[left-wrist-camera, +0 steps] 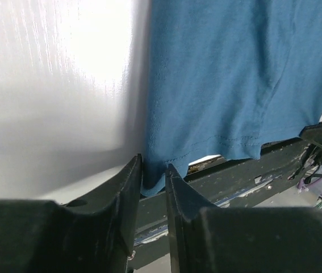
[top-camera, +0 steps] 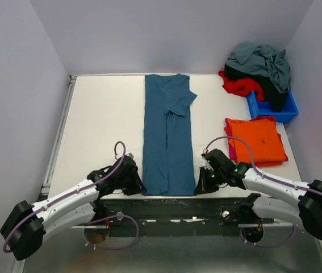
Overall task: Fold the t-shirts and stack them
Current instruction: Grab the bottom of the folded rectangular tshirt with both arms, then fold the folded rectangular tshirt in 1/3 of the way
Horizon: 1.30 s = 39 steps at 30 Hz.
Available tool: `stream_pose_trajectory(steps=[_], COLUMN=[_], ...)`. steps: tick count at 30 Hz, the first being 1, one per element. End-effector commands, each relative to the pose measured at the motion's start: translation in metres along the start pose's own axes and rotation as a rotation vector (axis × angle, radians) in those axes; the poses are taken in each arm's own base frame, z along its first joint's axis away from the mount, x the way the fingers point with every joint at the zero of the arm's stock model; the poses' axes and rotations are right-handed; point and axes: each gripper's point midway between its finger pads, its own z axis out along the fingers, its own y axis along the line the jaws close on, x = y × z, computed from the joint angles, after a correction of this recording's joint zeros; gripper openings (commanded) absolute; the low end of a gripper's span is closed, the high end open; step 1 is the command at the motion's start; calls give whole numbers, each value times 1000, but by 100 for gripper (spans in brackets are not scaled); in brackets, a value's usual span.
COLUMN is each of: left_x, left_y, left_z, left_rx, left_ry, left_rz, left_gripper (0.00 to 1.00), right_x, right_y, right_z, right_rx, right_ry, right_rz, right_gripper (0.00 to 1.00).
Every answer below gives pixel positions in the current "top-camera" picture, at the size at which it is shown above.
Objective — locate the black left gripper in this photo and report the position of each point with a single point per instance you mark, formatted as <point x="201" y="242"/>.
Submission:
<point x="138" y="186"/>

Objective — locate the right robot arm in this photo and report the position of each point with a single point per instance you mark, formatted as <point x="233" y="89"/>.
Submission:
<point x="295" y="202"/>

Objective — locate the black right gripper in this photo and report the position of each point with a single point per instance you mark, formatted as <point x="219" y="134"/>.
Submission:
<point x="203" y="185"/>

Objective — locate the aluminium frame extrusion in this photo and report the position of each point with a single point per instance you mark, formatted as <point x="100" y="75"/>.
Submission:
<point x="65" y="216"/>

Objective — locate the red t-shirt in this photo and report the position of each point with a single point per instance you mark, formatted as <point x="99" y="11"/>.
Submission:
<point x="242" y="87"/>

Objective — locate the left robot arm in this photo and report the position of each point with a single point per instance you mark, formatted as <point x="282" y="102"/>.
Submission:
<point x="29" y="225"/>

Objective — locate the magenta folded t-shirt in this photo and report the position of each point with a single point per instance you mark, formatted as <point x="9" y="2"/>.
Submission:
<point x="230" y="142"/>

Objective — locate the teal blue t-shirt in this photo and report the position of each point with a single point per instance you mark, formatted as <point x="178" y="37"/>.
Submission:
<point x="168" y="168"/>

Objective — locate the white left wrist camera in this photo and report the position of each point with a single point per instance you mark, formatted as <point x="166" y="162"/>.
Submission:
<point x="130" y="155"/>

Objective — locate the black t-shirt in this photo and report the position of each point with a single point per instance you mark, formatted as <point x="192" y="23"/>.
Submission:
<point x="272" y="96"/>

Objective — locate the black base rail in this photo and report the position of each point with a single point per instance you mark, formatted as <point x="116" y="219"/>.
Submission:
<point x="153" y="217"/>

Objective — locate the grey-teal crumpled t-shirt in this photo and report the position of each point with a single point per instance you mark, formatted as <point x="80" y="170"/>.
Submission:
<point x="262" y="60"/>

